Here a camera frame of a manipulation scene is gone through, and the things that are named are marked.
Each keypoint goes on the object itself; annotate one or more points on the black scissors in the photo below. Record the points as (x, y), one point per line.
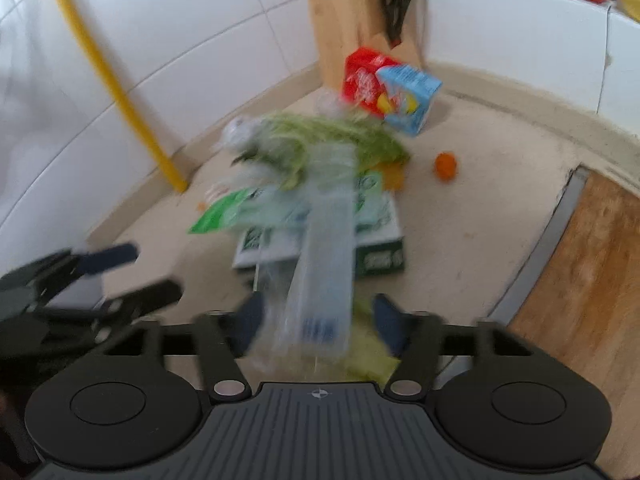
(397, 15)

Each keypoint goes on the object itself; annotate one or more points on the green napa cabbage leaf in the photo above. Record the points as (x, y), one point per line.
(340, 135)

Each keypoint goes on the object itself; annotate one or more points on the crumpled clear plastic bag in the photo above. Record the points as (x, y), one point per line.
(239, 131)

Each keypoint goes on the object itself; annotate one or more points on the large orange peel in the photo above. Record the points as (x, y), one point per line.
(392, 176)

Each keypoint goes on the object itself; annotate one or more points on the green white cardboard box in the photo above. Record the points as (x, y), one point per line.
(380, 255)

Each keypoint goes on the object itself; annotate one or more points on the wooden cutting board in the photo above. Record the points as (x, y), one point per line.
(590, 270)

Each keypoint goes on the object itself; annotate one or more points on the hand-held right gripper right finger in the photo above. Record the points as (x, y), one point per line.
(387, 325)

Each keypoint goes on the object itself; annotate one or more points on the small round orange piece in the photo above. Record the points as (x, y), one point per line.
(445, 166)

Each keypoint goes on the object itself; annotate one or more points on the red snack packet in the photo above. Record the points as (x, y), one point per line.
(362, 80)

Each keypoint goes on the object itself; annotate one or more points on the blue carton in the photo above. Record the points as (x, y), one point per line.
(415, 95)

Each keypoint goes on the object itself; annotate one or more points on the long clear plastic wrapper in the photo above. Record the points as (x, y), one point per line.
(322, 270)

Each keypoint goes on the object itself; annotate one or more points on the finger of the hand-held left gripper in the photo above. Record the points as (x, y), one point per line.
(110, 255)
(150, 297)

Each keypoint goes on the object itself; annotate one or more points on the yellow pipe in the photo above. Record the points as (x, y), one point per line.
(115, 85)

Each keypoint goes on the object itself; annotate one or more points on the wooden knife block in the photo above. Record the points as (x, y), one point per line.
(345, 25)

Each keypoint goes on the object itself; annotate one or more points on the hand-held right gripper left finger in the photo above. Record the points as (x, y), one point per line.
(250, 322)

